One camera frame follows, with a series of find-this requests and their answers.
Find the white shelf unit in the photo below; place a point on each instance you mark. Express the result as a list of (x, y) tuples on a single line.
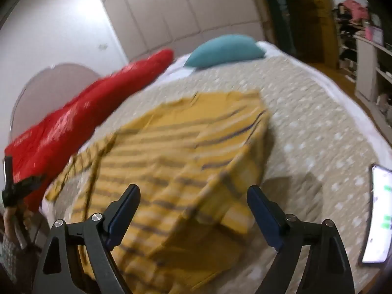
[(367, 67)]

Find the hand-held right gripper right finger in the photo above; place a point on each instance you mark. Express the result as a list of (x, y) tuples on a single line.
[(265, 217)]

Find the teal pillow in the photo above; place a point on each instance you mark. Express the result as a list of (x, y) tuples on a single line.
[(225, 50)]

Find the smartphone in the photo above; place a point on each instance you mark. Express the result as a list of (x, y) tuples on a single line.
[(379, 214)]

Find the dark clothes rack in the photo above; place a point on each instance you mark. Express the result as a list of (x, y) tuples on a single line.
[(346, 46)]

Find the white spotted bed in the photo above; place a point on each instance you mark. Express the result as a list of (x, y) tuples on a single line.
[(352, 98)]

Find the pink clothes pile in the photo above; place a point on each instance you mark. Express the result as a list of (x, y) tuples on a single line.
[(356, 9)]

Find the wooden door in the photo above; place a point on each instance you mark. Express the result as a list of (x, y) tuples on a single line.
[(318, 12)]

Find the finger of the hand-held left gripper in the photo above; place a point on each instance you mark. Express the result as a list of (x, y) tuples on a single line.
[(29, 185), (8, 174)]

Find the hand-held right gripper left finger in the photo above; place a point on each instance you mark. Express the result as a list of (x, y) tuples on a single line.
[(124, 220)]

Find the person's left hand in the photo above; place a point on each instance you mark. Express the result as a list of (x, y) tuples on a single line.
[(18, 223)]

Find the beige dotted bedspread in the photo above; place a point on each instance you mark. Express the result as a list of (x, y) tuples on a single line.
[(306, 113)]

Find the white wardrobe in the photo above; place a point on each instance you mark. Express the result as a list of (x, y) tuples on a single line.
[(171, 12)]

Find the pink box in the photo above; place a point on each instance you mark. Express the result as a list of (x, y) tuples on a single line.
[(374, 35)]

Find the red quilt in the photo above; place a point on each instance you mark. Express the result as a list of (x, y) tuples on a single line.
[(76, 113)]

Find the pink rounded headboard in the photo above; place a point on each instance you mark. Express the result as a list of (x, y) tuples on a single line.
[(55, 79)]

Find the yellow striped shirt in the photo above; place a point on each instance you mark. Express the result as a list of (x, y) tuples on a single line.
[(171, 159)]

